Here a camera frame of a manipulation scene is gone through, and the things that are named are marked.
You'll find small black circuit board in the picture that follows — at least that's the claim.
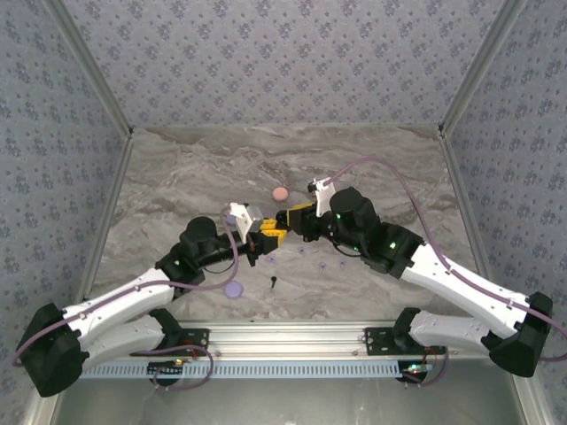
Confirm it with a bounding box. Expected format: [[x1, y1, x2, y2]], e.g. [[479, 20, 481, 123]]
[[400, 361, 433, 382], [148, 359, 185, 380]]

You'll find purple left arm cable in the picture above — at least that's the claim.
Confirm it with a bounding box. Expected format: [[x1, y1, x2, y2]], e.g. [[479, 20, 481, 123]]
[[12, 207, 244, 368]]

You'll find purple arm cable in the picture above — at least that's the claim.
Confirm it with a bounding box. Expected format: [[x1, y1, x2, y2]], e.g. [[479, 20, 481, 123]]
[[12, 207, 244, 368], [325, 156, 567, 342]]

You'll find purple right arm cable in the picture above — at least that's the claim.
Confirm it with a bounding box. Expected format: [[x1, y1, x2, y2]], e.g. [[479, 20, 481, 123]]
[[325, 156, 567, 342]]

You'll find aluminium table edge rail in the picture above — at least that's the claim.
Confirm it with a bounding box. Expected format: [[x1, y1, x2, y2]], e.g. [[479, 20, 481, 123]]
[[79, 135, 136, 305], [131, 123, 442, 132], [438, 135, 495, 278]]

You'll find wide aluminium mounting rail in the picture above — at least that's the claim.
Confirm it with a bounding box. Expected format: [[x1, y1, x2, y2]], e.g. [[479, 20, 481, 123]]
[[179, 321, 448, 360]]

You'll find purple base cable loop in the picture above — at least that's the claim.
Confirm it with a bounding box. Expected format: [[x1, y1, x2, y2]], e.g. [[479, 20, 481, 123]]
[[400, 343, 449, 389], [130, 344, 215, 393]]

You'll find slotted pale cable duct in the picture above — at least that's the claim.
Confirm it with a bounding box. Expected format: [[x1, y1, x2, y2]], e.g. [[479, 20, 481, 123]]
[[81, 360, 405, 381]]

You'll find aluminium frame post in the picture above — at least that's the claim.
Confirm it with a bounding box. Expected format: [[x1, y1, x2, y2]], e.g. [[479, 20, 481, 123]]
[[437, 0, 531, 139], [43, 0, 135, 139]]

